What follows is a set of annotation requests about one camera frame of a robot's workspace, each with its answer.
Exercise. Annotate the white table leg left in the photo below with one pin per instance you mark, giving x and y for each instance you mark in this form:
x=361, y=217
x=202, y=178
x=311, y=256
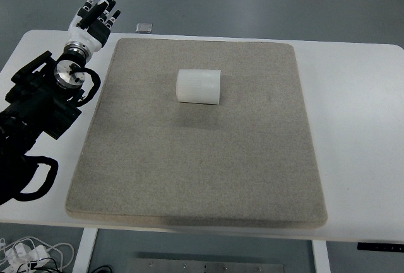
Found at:
x=85, y=250

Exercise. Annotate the grey felt mat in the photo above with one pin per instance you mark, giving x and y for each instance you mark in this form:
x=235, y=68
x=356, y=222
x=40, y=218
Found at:
x=247, y=162

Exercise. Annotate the white ribbed cup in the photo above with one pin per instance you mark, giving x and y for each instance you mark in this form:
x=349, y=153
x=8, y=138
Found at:
x=198, y=86

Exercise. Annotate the white table leg right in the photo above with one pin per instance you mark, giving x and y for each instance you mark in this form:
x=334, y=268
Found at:
x=321, y=259

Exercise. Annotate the white power strip with cables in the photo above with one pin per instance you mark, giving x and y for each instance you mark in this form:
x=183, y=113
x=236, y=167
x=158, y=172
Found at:
x=31, y=254

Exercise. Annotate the small grey floor plate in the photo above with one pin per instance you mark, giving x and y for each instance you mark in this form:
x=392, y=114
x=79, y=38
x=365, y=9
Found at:
x=144, y=27

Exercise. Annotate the grey metal base plate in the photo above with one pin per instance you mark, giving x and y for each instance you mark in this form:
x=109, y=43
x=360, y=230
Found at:
x=168, y=265

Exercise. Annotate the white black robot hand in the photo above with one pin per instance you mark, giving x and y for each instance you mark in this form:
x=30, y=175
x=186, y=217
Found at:
x=91, y=25

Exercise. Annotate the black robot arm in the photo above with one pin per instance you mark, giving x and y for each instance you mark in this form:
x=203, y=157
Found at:
x=46, y=98

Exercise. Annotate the white table leg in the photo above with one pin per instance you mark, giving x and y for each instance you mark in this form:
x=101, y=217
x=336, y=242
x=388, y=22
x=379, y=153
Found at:
x=321, y=259
x=85, y=250

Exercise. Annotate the black table control panel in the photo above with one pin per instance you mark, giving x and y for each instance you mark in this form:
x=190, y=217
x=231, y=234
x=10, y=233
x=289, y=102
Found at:
x=380, y=247

